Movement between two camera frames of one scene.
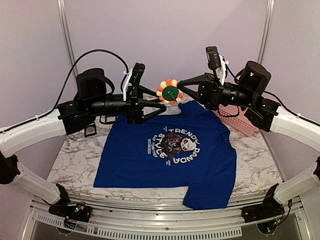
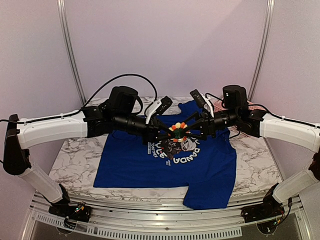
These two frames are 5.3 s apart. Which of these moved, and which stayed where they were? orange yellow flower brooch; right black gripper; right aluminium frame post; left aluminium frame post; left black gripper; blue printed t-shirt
Moved: orange yellow flower brooch; right black gripper; left black gripper
Stayed: blue printed t-shirt; left aluminium frame post; right aluminium frame post
